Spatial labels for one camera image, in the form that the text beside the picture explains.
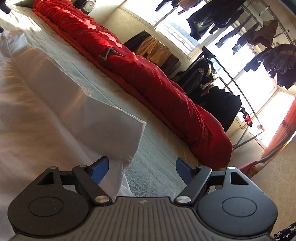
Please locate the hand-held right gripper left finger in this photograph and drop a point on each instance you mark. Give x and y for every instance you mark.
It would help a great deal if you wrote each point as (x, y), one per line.
(100, 170)

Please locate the dark denim jacket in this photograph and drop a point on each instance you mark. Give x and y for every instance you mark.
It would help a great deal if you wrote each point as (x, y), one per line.
(279, 67)

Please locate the black draped cloth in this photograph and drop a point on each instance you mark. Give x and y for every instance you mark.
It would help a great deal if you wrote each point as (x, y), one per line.
(136, 40)

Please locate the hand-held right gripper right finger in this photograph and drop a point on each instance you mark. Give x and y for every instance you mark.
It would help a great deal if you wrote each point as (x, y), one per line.
(185, 170)

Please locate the white long-sleeve shirt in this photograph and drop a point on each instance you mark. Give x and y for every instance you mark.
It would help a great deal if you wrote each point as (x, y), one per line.
(46, 115)

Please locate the grey backpack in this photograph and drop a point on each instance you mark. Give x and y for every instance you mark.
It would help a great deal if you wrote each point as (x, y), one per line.
(85, 5)

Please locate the star-print dark cloth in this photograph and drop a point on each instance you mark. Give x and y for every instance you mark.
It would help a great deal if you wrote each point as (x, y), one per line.
(285, 234)

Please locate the grey metal tool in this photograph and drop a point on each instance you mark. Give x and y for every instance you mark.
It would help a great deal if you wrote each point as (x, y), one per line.
(107, 54)

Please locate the metal clothes rack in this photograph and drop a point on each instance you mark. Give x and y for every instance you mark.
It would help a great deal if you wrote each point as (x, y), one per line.
(233, 78)

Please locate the orange curtain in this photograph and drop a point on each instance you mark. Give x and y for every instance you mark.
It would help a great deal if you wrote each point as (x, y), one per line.
(282, 129)

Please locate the brown hanging jacket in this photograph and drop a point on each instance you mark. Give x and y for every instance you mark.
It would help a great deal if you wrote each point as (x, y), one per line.
(263, 34)

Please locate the red quilt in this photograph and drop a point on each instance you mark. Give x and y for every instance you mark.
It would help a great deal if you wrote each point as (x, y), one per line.
(138, 69)

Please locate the brown wooden cabinet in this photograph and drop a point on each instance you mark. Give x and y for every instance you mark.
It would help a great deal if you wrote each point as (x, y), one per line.
(172, 64)

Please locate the dark hanging trousers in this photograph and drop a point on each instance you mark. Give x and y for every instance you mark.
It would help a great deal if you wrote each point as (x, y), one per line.
(233, 34)

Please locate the orange draped cloth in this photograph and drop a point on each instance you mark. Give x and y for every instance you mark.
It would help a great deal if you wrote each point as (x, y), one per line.
(155, 51)

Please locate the blue hanging trousers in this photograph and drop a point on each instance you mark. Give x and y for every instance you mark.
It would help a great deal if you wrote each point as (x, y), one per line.
(240, 44)

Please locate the ceiling drying rack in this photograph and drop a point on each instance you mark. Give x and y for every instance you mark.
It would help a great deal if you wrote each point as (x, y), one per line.
(277, 25)

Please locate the navy hanging jacket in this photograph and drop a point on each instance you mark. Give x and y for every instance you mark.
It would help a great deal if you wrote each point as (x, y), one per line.
(212, 18)

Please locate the plain black jacket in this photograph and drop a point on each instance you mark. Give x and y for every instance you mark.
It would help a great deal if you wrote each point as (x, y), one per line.
(219, 109)

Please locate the black jacket with badge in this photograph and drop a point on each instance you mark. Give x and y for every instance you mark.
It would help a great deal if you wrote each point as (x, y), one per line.
(194, 76)

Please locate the beige hanging garment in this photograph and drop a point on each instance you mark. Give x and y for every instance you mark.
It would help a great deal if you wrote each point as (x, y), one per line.
(189, 2)

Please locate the small hanging socks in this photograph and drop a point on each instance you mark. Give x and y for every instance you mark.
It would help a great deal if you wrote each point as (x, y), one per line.
(247, 118)

